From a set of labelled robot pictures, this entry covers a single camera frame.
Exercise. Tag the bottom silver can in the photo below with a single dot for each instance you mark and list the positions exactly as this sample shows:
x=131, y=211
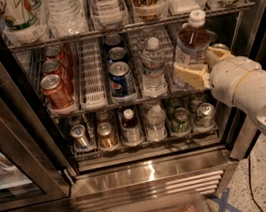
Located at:
x=79, y=134

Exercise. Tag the bottom brown tea bottle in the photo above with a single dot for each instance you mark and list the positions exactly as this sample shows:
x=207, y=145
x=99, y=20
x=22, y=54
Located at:
x=131, y=128

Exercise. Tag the top clear water bottle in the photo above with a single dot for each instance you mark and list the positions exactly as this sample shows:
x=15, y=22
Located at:
x=66, y=17

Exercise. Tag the middle red soda can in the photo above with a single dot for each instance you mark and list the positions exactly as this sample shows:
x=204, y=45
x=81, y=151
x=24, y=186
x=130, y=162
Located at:
x=54, y=66

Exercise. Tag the stainless steel display fridge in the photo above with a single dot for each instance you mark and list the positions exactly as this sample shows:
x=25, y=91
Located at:
x=106, y=178

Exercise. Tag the bottom water bottle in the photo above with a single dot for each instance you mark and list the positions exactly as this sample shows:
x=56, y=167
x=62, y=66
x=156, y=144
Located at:
x=155, y=125

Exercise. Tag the front blue pepsi can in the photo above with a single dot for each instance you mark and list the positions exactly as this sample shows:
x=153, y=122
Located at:
x=121, y=81

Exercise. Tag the middle green soda can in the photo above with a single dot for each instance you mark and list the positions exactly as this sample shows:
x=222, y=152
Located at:
x=213, y=37

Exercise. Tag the front red soda can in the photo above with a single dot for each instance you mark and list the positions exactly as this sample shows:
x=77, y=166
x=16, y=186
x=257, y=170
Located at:
x=56, y=91

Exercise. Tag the bottom green can right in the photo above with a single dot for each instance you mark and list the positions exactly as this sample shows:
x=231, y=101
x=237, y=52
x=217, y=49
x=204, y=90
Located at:
x=204, y=117

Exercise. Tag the clear water bottle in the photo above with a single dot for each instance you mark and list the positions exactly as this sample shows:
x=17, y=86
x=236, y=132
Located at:
x=153, y=62
x=66, y=17

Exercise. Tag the bottom green can left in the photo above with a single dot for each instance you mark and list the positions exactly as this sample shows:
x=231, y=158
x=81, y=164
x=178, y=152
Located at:
x=180, y=122

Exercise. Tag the rear blue pepsi can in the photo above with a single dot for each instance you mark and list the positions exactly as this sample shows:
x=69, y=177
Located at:
x=114, y=40

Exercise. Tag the empty white shelf tray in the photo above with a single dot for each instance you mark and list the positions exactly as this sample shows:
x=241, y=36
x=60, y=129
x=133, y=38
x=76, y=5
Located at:
x=92, y=85

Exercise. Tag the green soda can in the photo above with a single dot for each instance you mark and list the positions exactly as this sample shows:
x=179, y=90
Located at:
x=213, y=37
x=220, y=46

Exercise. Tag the bottom copper can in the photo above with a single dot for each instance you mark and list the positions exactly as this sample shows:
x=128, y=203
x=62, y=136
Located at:
x=106, y=135

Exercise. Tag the blue pepsi can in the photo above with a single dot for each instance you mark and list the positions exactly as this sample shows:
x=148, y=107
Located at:
x=121, y=81
x=117, y=54
x=114, y=40

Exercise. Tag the top white green can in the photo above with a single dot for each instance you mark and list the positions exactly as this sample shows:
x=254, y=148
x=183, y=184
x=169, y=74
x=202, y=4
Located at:
x=18, y=14

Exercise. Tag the brown tea plastic bottle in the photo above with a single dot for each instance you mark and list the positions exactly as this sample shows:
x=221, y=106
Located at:
x=192, y=41

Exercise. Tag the top tea bottle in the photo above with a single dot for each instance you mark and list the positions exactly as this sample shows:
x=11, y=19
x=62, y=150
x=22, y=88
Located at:
x=108, y=12

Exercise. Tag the middle blue pepsi can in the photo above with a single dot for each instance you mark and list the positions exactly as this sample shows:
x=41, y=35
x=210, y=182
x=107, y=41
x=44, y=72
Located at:
x=117, y=54

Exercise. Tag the glass fridge door left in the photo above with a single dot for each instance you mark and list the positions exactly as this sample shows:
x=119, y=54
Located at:
x=24, y=140

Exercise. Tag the front clear water bottle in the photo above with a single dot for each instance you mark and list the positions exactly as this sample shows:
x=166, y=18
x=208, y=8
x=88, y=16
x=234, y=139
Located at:
x=153, y=62

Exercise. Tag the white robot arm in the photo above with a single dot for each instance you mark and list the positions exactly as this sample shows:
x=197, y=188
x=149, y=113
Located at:
x=256, y=110

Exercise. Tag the red soda can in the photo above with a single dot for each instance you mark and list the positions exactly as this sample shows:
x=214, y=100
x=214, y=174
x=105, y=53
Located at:
x=57, y=52
x=56, y=91
x=54, y=66

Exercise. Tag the front green soda can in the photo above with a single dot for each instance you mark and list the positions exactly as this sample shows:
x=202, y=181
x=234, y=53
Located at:
x=220, y=46

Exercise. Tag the rear red soda can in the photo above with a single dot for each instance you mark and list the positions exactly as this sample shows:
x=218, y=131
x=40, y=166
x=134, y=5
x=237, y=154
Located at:
x=57, y=52

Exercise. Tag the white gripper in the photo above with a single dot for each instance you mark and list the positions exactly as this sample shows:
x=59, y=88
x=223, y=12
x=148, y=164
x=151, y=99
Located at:
x=233, y=78

